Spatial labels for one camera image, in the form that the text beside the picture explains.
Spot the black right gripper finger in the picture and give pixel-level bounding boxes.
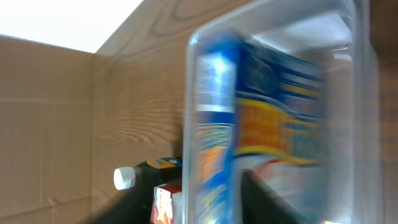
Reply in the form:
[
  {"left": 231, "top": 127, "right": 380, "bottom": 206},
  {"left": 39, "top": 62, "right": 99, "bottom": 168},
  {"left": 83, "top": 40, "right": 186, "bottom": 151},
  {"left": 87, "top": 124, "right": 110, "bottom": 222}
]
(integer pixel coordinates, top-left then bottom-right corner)
[{"left": 241, "top": 170, "right": 311, "bottom": 224}]

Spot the cardboard wall panel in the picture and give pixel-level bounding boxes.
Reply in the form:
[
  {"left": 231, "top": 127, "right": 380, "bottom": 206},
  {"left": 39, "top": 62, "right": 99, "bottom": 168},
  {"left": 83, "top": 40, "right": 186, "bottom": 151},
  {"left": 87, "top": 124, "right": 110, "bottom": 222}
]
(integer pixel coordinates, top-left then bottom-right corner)
[{"left": 1, "top": 37, "right": 94, "bottom": 223}]

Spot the blue Kool Fever box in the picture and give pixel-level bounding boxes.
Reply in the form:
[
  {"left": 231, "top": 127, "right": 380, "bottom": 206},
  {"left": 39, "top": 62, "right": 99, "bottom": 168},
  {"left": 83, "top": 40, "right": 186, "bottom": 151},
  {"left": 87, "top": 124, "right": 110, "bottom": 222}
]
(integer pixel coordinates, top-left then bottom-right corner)
[{"left": 195, "top": 33, "right": 325, "bottom": 223}]

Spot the red orange Panadol box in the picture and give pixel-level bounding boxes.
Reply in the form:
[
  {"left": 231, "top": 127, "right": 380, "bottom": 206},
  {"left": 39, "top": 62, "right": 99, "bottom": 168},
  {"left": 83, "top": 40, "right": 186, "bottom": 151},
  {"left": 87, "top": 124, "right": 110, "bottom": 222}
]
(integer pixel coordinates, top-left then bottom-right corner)
[{"left": 150, "top": 183, "right": 182, "bottom": 224}]

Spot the clear plastic container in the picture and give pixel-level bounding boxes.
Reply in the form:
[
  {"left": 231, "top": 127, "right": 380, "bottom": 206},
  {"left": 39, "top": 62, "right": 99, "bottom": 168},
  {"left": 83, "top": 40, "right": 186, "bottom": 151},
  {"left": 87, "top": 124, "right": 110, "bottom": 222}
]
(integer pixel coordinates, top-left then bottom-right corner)
[{"left": 182, "top": 0, "right": 380, "bottom": 223}]

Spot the dark bottle white cap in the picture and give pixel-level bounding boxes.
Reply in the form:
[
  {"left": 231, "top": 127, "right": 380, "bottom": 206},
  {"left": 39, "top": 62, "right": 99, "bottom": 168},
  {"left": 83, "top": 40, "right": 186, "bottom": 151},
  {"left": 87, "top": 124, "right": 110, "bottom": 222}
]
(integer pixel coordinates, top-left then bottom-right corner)
[{"left": 113, "top": 157, "right": 182, "bottom": 190}]

